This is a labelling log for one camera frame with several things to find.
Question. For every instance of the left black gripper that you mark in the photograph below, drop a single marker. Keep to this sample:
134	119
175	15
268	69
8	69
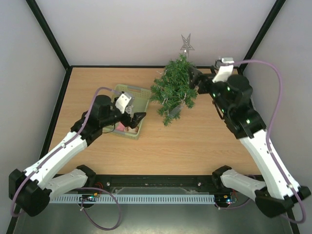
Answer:
134	122

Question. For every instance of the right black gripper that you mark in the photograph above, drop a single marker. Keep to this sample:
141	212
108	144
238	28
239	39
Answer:
195	79

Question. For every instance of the brown hat snowman ornament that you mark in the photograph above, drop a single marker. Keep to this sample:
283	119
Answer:
131	130

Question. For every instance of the light green plastic basket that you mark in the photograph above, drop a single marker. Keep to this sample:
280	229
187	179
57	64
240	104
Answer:
140	103

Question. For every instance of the small green christmas tree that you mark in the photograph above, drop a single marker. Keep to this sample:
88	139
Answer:
175	90

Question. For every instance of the silver star tree topper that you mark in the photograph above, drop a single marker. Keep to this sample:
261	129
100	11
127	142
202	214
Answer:
186	47

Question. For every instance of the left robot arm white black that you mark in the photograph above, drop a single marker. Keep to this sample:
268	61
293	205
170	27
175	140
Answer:
33	188

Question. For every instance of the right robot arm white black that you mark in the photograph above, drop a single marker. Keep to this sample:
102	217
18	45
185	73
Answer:
231	93

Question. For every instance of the silver spiral ornament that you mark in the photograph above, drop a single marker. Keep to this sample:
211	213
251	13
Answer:
129	109

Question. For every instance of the pink heart ornament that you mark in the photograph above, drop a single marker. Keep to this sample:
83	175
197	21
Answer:
120	127

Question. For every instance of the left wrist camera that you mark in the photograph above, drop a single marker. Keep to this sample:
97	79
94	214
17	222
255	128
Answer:
125	99

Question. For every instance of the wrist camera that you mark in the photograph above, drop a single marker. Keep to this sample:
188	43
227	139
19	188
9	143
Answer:
125	99
225	68

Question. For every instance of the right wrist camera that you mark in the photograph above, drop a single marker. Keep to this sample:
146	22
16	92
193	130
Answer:
225	68

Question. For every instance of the black aluminium frame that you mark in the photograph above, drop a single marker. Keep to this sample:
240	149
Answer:
81	75

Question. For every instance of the light blue slotted cable duct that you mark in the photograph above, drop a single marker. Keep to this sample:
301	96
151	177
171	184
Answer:
134	199

